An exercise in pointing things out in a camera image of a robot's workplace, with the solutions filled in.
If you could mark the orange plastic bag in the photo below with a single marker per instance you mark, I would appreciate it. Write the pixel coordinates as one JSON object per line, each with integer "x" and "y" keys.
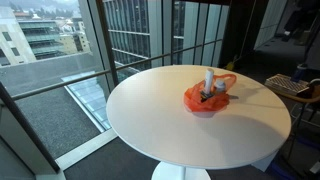
{"x": 196, "y": 100}

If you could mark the yellow and black box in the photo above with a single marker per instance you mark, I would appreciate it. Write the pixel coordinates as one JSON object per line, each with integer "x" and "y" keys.
{"x": 206, "y": 96}

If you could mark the tall white tube with barcode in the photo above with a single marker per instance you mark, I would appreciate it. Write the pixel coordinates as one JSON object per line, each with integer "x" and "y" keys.
{"x": 209, "y": 81}

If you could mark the yellow floor object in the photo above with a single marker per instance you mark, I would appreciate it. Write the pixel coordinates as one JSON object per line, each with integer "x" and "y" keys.
{"x": 230, "y": 65}

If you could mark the metal window railing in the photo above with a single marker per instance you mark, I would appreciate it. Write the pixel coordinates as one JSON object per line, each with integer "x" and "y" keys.
{"x": 66, "y": 83}

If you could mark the wooden chair armrest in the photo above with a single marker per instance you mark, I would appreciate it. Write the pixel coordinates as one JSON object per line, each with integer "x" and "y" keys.
{"x": 300, "y": 99}

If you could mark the dark window frame post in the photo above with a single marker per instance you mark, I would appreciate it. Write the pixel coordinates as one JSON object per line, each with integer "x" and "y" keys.
{"x": 26, "y": 126}
{"x": 107, "y": 43}

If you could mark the white table pedestal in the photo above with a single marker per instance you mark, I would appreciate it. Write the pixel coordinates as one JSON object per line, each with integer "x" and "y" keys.
{"x": 173, "y": 171}

